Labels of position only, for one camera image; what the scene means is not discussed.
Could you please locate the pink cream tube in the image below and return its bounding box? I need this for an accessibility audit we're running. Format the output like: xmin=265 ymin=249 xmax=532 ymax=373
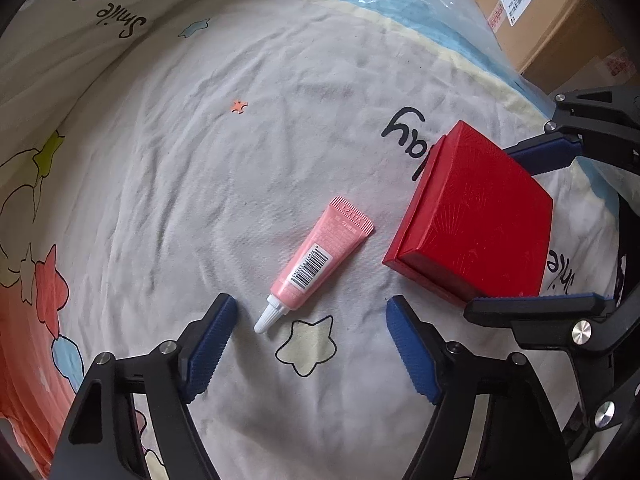
xmin=254 ymin=196 xmax=374 ymax=334

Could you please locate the star patterned bed sheet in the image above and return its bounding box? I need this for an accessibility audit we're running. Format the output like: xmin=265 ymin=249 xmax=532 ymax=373
xmin=0 ymin=0 xmax=622 ymax=480

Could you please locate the brown cardboard box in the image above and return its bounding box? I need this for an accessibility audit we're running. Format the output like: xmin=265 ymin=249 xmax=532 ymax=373
xmin=475 ymin=0 xmax=639 ymax=96

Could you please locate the red gift box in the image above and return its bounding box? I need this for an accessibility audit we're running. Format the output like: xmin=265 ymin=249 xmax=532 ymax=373
xmin=383 ymin=122 xmax=553 ymax=306

